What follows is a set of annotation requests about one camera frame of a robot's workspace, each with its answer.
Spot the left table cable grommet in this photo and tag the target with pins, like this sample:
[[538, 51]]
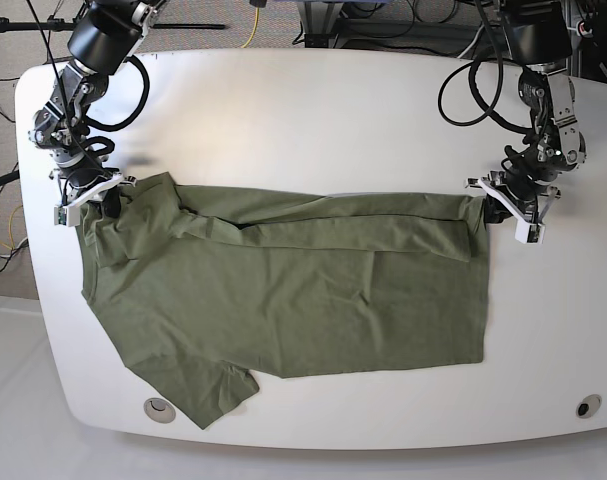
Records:
[[159, 410]]

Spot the right table cable grommet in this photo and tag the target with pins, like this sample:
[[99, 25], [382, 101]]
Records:
[[589, 406]]

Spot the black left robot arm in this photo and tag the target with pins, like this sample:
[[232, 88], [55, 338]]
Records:
[[534, 37]]

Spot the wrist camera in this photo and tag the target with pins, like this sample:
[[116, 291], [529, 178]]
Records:
[[68, 216], [527, 233]]

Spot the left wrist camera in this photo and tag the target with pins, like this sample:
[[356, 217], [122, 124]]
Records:
[[527, 233]]

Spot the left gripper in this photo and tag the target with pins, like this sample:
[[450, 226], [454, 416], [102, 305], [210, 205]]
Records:
[[512, 194]]

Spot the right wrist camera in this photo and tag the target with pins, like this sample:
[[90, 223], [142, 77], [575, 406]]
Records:
[[68, 216]]

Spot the table cable grommet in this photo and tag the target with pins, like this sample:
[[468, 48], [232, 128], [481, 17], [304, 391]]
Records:
[[159, 410], [589, 406]]

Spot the black tripod stand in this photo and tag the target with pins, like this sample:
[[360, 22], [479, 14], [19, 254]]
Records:
[[23, 26]]

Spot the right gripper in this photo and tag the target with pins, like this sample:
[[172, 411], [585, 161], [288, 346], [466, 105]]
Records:
[[92, 181]]

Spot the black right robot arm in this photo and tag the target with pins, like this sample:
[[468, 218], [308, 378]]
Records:
[[64, 128]]

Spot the olive green T-shirt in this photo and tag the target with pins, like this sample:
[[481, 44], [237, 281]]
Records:
[[200, 287]]

